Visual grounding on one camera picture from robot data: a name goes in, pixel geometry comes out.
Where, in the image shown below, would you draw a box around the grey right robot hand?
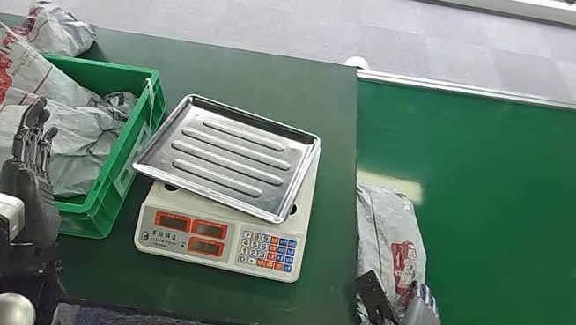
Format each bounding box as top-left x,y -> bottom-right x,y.
401,280 -> 454,325

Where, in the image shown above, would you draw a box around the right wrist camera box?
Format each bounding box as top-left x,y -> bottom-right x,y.
346,268 -> 423,325

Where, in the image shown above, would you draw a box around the green conveyor belt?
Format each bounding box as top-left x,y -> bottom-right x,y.
316,69 -> 576,325

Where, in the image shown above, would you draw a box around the steel scale tray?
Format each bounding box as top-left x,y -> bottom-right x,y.
126,85 -> 327,231

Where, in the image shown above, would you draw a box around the small crumpled grey mailer package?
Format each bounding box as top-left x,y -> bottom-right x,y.
18,0 -> 103,62

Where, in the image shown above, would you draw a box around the grey mailer package red print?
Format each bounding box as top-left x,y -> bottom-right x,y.
333,182 -> 442,325

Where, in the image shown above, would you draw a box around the white electronic weighing scale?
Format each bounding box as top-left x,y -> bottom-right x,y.
130,120 -> 323,286

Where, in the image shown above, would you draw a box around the green plastic basket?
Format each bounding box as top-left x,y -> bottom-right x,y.
0,42 -> 174,249

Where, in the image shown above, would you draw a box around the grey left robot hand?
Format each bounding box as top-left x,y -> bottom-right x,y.
0,92 -> 84,252

